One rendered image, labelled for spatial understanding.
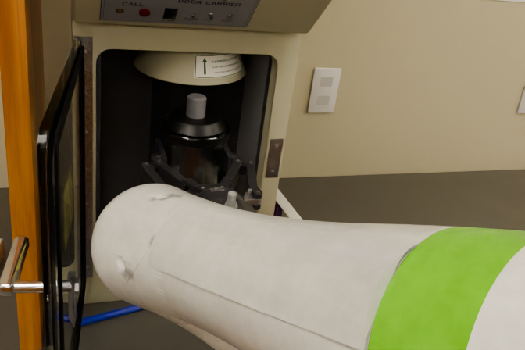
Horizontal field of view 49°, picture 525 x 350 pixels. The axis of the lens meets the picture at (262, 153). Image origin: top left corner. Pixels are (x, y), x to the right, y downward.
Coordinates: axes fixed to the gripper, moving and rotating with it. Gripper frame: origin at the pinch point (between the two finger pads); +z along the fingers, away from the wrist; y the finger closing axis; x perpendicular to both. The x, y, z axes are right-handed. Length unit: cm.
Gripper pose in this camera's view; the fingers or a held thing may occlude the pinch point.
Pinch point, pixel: (192, 153)
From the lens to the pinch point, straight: 88.2
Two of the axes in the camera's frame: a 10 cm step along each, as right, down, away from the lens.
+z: -2.8, -4.4, 8.5
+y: -9.5, 0.1, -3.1
